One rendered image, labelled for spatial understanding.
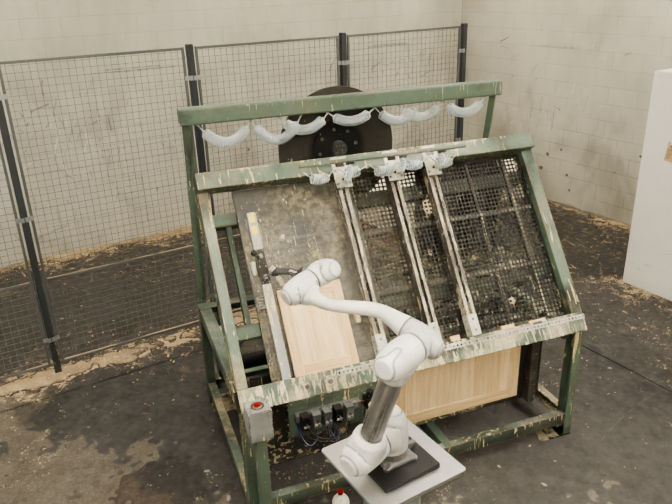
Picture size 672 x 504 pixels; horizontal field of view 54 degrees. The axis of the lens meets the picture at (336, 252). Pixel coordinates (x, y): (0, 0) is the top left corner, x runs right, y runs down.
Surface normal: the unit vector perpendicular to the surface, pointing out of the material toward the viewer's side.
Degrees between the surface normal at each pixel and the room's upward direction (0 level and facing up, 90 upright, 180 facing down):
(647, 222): 90
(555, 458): 0
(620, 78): 90
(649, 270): 90
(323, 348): 54
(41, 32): 90
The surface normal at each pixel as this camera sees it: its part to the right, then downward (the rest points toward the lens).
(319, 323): 0.27, -0.25
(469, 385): 0.35, 0.35
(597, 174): -0.85, 0.22
